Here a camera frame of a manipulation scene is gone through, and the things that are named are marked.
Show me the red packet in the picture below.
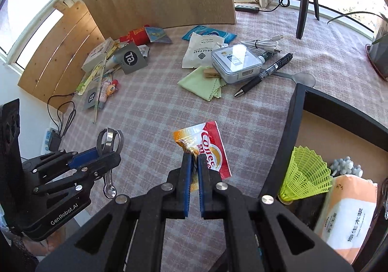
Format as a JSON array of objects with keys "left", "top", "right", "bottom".
[{"left": 119, "top": 25, "right": 150, "bottom": 46}]

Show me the grey square card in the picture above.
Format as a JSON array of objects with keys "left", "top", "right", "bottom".
[{"left": 113, "top": 43, "right": 147, "bottom": 75}]

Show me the orange tissue pack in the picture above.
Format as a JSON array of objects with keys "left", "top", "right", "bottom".
[{"left": 314, "top": 175, "right": 378, "bottom": 264}]

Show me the metal clip wrench tool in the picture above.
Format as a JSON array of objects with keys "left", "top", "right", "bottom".
[{"left": 96, "top": 128, "right": 124, "bottom": 199}]

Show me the blue wet wipe packet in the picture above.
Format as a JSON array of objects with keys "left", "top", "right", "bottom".
[{"left": 181, "top": 25, "right": 237, "bottom": 44}]

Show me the metal spoon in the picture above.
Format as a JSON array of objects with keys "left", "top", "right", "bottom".
[{"left": 274, "top": 71, "right": 316, "bottom": 88}]

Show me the small grey card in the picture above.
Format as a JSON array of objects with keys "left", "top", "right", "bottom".
[{"left": 83, "top": 87, "right": 98, "bottom": 110}]

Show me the wooden slat panel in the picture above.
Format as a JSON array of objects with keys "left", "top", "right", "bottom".
[{"left": 18, "top": 2, "right": 105, "bottom": 113}]

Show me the yellow plastic shuttlecock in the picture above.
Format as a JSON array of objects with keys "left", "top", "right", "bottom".
[{"left": 277, "top": 146, "right": 332, "bottom": 204}]

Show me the blue picture card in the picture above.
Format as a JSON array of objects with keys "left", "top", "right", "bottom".
[{"left": 145, "top": 27, "right": 172, "bottom": 44}]

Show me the yellow green chopstick sleeve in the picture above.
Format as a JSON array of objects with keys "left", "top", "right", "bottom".
[{"left": 76, "top": 43, "right": 119, "bottom": 95}]

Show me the green cleaning cloth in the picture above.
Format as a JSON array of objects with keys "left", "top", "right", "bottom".
[{"left": 178, "top": 67, "right": 227, "bottom": 101}]

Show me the white paper sachet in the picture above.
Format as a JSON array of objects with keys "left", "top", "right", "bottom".
[{"left": 181, "top": 32, "right": 224, "bottom": 69}]

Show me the small toy bottle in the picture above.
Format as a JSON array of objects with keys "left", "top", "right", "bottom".
[{"left": 98, "top": 79, "right": 118, "bottom": 109}]

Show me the potted spider plant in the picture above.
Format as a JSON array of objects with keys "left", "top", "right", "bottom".
[{"left": 327, "top": 11, "right": 387, "bottom": 82}]

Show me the black ballpoint pen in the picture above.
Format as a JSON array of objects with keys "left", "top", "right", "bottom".
[{"left": 234, "top": 53, "right": 293, "bottom": 98}]

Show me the wooden clothespin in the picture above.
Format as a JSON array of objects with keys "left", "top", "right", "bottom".
[{"left": 203, "top": 68, "right": 220, "bottom": 78}]

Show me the white power strip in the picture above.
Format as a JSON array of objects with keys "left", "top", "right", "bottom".
[{"left": 41, "top": 128, "right": 61, "bottom": 155}]

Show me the white small box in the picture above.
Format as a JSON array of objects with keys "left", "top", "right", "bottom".
[{"left": 81, "top": 37, "right": 114, "bottom": 73}]

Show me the silver tin box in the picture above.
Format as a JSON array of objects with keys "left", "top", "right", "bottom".
[{"left": 211, "top": 44, "right": 265, "bottom": 84}]

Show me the pink checkered tablecloth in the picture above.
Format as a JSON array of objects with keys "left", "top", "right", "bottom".
[{"left": 58, "top": 6, "right": 388, "bottom": 272}]

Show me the red coffee mix sachet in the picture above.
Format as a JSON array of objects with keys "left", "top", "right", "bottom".
[{"left": 173, "top": 121, "right": 232, "bottom": 179}]

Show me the black storage tray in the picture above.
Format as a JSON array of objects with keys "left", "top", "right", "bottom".
[{"left": 259, "top": 84, "right": 387, "bottom": 271}]

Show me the white bead cluster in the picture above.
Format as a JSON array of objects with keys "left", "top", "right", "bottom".
[{"left": 330, "top": 156, "right": 364, "bottom": 178}]

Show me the white usb cable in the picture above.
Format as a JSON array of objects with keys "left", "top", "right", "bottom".
[{"left": 242, "top": 34, "right": 284, "bottom": 54}]

